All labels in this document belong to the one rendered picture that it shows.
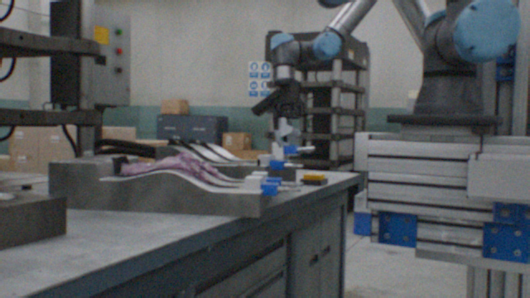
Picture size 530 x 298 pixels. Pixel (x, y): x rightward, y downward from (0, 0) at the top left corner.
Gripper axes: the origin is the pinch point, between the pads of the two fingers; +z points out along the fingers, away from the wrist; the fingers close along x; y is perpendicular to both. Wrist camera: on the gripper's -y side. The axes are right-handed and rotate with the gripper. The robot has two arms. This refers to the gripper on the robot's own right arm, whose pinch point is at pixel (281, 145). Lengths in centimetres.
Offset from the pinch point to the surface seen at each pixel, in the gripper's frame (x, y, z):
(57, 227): -78, -13, 22
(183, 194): -49, -5, 16
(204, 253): -51, 1, 29
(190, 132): 580, -397, -125
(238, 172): -16.9, -7.1, 9.3
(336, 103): 371, -81, -95
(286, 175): 0.4, 1.1, 9.7
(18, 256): -90, -8, 26
